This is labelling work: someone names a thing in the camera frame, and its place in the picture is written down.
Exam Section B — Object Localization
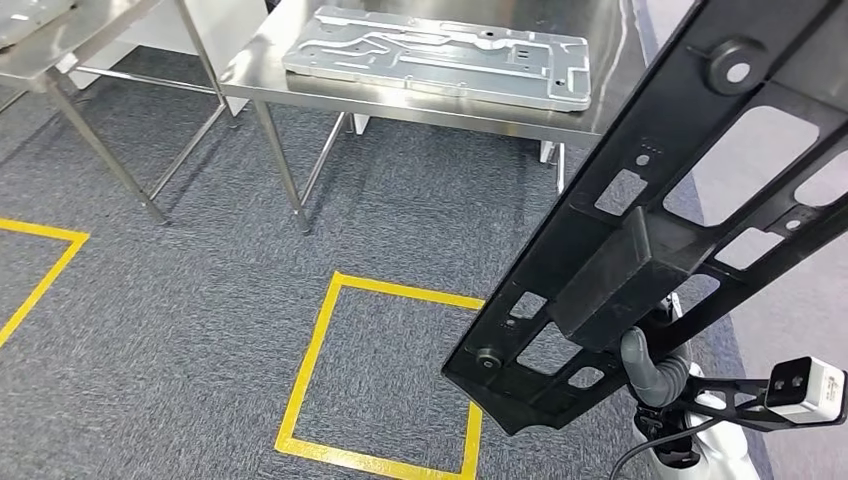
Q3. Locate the grey metal plate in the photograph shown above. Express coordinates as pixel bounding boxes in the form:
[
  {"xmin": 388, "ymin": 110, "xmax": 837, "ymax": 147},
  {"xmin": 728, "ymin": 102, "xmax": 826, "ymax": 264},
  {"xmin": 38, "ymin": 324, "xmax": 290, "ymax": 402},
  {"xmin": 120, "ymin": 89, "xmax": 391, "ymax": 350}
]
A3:
[{"xmin": 0, "ymin": 0, "xmax": 77, "ymax": 51}]

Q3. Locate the black plastic frame part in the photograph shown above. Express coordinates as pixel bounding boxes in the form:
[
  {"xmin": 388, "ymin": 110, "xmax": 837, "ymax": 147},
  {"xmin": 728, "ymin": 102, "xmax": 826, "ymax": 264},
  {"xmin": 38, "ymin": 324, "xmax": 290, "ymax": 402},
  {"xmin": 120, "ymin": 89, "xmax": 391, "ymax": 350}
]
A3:
[{"xmin": 441, "ymin": 0, "xmax": 848, "ymax": 437}]

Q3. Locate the aluminium fixture plate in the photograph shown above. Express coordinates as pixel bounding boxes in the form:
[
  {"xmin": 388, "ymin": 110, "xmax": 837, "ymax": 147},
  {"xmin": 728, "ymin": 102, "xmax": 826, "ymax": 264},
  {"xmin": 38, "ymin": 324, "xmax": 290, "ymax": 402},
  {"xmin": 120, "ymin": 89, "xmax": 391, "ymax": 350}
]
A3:
[{"xmin": 282, "ymin": 5, "xmax": 593, "ymax": 113}]

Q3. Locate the yellow floor tape square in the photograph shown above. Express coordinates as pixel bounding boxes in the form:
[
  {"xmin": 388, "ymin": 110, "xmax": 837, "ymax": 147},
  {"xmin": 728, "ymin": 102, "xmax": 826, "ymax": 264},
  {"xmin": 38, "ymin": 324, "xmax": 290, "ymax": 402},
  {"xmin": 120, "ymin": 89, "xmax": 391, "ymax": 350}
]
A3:
[
  {"xmin": 274, "ymin": 270, "xmax": 487, "ymax": 480},
  {"xmin": 0, "ymin": 217, "xmax": 91, "ymax": 350}
]

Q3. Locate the stainless steel workbench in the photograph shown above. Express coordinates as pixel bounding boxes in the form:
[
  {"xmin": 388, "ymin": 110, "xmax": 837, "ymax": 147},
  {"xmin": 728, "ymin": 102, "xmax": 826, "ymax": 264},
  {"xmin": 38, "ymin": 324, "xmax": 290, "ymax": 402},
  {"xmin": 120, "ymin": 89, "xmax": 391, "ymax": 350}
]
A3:
[{"xmin": 218, "ymin": 0, "xmax": 647, "ymax": 236}]

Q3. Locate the white cabinet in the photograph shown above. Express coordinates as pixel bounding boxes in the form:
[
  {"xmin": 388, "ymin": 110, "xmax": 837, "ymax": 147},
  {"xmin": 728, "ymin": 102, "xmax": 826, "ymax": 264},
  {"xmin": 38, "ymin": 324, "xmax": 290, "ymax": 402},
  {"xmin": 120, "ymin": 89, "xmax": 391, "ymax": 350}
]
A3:
[{"xmin": 56, "ymin": 0, "xmax": 270, "ymax": 117}]

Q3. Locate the stainless steel side table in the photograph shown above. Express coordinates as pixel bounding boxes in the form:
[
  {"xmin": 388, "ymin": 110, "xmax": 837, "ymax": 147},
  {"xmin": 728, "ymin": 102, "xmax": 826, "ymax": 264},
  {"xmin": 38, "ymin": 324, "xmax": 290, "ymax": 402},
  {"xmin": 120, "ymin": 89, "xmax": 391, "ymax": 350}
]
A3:
[{"xmin": 0, "ymin": 0, "xmax": 233, "ymax": 227}]

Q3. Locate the black camera cable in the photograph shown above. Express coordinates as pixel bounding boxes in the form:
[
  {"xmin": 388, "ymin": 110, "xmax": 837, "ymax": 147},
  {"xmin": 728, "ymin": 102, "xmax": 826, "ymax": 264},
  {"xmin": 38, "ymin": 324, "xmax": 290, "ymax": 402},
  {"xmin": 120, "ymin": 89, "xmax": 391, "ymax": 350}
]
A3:
[{"xmin": 609, "ymin": 417, "xmax": 704, "ymax": 480}]

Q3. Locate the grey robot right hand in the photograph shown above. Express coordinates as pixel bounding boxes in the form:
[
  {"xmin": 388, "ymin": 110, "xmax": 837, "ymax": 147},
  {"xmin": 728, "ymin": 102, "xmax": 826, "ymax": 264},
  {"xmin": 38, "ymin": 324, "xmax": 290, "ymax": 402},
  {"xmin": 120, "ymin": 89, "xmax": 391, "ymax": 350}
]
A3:
[{"xmin": 619, "ymin": 291, "xmax": 694, "ymax": 409}]

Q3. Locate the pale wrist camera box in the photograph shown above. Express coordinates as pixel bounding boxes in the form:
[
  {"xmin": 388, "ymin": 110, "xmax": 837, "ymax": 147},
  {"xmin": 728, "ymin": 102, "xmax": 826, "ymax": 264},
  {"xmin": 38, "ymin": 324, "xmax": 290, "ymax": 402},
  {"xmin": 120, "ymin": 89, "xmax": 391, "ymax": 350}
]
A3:
[{"xmin": 682, "ymin": 356, "xmax": 848, "ymax": 433}]

